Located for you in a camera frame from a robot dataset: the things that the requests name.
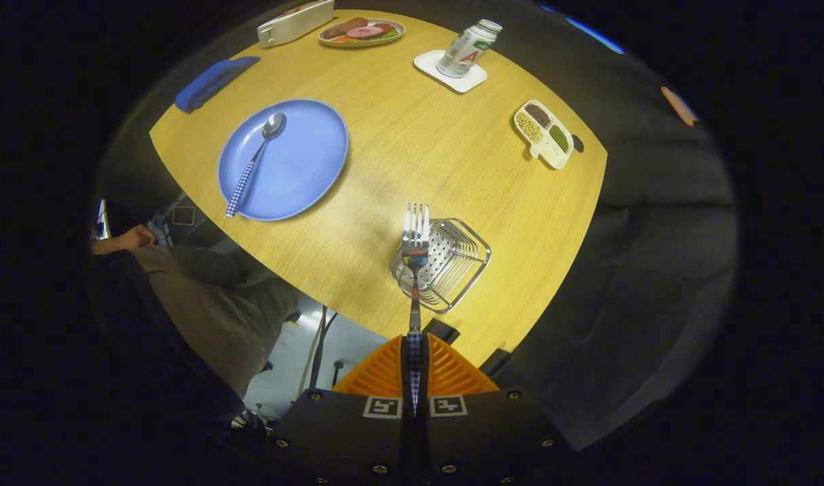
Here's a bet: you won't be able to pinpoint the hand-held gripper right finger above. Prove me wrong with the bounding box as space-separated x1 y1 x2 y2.
415 333 574 486

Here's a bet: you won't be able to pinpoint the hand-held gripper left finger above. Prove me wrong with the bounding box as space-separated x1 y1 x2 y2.
270 335 416 486

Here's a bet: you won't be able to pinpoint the fork with checked handle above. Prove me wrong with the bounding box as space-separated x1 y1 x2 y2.
402 202 431 416

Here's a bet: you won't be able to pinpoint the spoon with checked handle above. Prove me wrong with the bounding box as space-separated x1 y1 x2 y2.
225 112 288 219

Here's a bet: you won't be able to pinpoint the black table clamp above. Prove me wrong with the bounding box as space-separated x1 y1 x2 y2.
479 348 514 377
422 319 461 345

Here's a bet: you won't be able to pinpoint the metal table leg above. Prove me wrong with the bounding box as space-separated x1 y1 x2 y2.
297 305 339 399

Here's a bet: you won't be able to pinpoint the person's khaki trousers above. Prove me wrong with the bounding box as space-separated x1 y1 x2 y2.
132 246 298 399

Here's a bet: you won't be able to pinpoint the round blue plate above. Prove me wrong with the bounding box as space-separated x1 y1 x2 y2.
217 99 350 222

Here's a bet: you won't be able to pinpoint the white divided bean tray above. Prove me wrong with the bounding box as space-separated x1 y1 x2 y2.
514 99 575 170

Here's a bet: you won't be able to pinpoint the white square coaster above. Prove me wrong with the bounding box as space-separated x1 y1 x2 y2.
413 49 488 94

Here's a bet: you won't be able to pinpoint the folded blue cloth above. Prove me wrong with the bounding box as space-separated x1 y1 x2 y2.
174 55 261 113

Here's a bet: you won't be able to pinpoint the small white-capped bottle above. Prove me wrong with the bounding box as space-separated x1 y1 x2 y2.
437 19 503 79

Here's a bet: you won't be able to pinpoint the brown sausage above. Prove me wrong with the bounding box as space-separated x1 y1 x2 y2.
324 18 368 39

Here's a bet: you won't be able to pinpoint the oval plate with food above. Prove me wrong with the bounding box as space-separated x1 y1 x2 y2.
318 18 406 48

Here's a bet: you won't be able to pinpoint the white toaster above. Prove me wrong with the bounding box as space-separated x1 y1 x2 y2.
256 0 336 49

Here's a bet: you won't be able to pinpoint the metal wire cutlery rack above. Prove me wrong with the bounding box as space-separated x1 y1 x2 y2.
389 217 492 315

